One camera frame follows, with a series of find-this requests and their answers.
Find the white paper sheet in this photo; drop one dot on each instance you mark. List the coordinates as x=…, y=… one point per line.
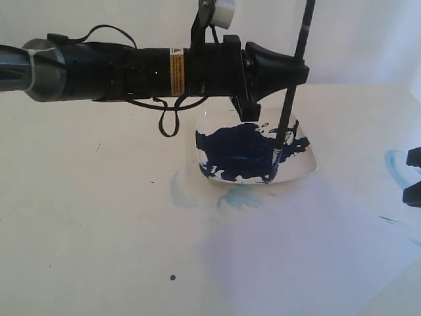
x=312, y=250

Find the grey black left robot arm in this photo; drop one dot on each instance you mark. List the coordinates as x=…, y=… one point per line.
x=61, y=69

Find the black paintbrush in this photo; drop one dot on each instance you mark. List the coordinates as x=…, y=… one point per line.
x=291, y=89

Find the white square paint plate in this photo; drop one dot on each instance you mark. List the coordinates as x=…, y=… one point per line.
x=237, y=152

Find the white zip tie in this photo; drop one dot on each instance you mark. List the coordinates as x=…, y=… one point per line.
x=38, y=79

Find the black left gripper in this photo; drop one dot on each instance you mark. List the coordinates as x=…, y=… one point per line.
x=218, y=70

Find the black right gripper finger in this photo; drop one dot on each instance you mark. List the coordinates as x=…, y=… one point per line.
x=414, y=157
x=412, y=195

